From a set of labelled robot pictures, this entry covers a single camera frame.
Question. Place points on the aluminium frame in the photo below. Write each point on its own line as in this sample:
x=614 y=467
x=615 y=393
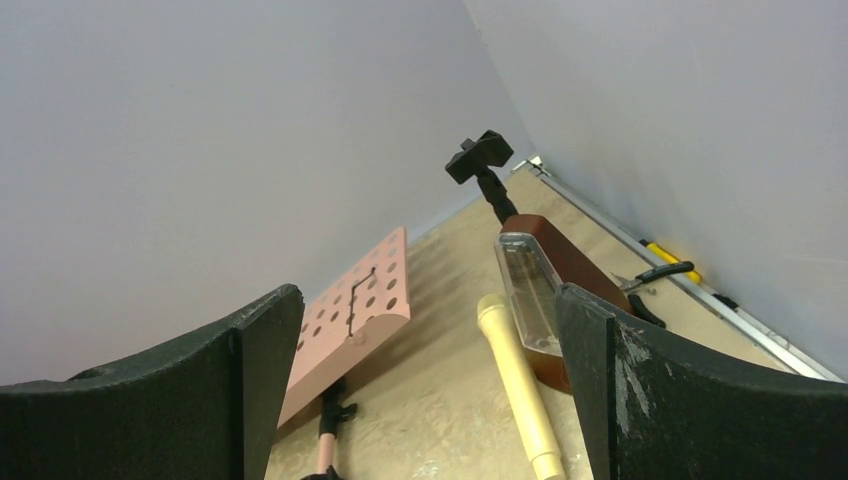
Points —
x=765 y=338

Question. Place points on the clear metronome cover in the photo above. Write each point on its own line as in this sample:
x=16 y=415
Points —
x=530 y=283

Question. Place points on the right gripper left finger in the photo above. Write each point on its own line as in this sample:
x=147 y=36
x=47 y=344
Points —
x=203 y=405

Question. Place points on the black pliers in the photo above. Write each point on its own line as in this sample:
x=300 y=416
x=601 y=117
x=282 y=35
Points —
x=633 y=287

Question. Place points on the cream microphone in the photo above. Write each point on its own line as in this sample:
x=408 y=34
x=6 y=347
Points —
x=495 y=321

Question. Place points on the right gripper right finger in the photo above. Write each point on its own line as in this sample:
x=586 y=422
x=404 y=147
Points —
x=654 y=405

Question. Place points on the black microphone stand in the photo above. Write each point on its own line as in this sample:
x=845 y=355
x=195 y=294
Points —
x=476 y=159

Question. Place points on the brown metronome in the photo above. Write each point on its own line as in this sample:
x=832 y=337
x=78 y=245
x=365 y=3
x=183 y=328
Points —
x=572 y=266

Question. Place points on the pink tripod music stand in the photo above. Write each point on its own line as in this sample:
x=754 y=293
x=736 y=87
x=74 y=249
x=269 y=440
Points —
x=348 y=322

